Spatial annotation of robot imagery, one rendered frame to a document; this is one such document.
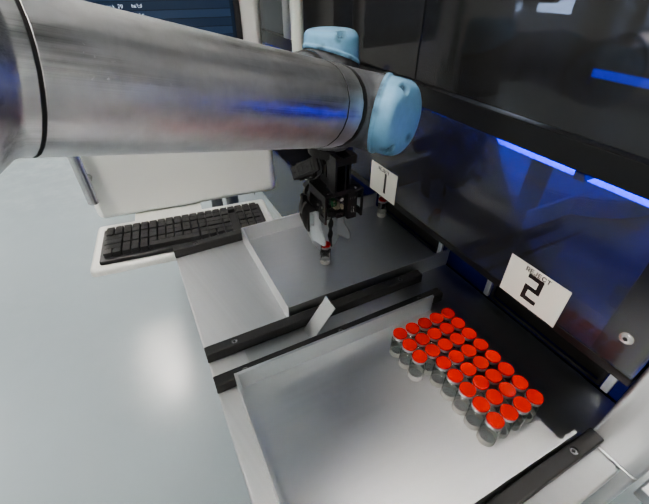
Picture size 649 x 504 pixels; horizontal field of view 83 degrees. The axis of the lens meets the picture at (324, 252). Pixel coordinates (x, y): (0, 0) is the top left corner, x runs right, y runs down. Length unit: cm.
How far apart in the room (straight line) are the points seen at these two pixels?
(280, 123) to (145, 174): 85
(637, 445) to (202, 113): 55
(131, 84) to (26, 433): 171
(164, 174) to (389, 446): 87
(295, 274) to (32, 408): 141
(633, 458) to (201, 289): 66
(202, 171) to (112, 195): 24
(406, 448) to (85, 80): 48
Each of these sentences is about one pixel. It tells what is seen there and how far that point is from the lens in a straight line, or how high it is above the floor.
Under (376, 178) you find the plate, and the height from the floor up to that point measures 102.
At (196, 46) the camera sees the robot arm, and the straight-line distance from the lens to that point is 25.
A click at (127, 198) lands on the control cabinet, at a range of 114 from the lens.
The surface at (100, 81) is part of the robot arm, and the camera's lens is 21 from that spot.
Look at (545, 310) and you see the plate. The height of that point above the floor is 101.
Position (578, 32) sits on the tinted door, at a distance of 49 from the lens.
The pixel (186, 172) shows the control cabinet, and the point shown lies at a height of 90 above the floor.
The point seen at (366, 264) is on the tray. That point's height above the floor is 88.
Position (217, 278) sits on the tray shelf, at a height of 88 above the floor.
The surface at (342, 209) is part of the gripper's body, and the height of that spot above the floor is 103.
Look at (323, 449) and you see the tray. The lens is 51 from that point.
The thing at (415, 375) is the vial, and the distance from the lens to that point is 56.
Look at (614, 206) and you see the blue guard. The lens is 47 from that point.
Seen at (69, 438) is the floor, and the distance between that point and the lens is 176.
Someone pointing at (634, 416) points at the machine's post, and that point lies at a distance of 56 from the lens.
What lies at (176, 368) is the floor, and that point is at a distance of 176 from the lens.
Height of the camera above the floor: 135
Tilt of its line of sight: 37 degrees down
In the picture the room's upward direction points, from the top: straight up
